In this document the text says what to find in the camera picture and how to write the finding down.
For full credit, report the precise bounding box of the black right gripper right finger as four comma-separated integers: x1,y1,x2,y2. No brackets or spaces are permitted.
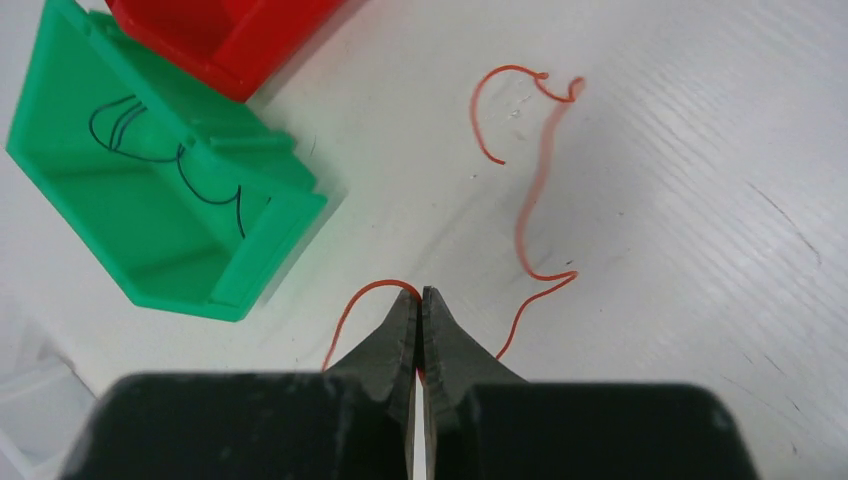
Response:
421,287,757,479

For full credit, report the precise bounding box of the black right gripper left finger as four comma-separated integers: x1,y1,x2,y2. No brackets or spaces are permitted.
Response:
60,289,420,479

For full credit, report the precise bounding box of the green plastic bin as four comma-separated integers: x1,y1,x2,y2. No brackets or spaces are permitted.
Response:
6,1,327,322

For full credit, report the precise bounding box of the clear plastic bin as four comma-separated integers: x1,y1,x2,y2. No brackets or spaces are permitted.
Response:
1,294,95,479

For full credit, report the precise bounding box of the red plastic bin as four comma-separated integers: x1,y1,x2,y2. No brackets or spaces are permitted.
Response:
106,0,344,103

